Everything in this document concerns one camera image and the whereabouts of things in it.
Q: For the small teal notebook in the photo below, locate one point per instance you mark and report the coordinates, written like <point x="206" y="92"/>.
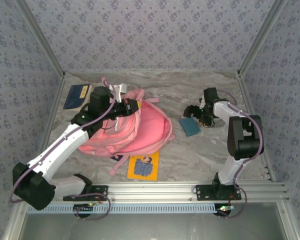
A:
<point x="190" y="126"/>

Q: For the pink student backpack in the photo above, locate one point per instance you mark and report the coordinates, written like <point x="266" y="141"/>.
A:
<point x="145" y="130"/>

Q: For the thick navy book yellow label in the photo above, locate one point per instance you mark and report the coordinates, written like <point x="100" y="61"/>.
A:
<point x="75" y="96"/>

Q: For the orange book blue illustration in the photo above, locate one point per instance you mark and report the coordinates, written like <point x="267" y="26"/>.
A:
<point x="143" y="167"/>

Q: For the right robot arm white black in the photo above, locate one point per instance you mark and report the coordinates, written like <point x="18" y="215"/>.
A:
<point x="245" y="140"/>

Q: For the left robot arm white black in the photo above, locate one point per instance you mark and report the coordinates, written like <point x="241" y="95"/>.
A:
<point x="60" y="147"/>

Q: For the black controller board with LEDs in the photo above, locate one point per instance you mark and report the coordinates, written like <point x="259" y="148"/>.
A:
<point x="225" y="209"/>
<point x="83" y="209"/>

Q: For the grey metal panel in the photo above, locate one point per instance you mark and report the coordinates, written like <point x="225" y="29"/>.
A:
<point x="150" y="227"/>

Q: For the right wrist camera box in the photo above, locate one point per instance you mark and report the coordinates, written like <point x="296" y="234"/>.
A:
<point x="202" y="102"/>

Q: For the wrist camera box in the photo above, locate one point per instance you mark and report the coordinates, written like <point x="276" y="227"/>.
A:
<point x="118" y="91"/>
<point x="202" y="102"/>

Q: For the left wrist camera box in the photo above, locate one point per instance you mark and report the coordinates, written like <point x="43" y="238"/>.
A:
<point x="118" y="91"/>

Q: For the aluminium side rail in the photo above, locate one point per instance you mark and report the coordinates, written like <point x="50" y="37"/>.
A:
<point x="51" y="112"/>
<point x="247" y="100"/>

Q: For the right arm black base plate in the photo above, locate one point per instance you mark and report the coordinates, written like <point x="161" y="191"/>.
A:
<point x="202" y="193"/>

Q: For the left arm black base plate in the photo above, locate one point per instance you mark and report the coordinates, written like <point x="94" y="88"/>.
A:
<point x="100" y="191"/>

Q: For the aluminium mounting rail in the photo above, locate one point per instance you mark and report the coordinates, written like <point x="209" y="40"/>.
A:
<point x="150" y="191"/>

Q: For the aluminium frame post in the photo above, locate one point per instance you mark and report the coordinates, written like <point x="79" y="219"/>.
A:
<point x="40" y="40"/>
<point x="262" y="37"/>

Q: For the aluminium lower frame leg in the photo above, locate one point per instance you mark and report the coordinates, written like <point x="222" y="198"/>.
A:
<point x="288" y="222"/>
<point x="13" y="223"/>

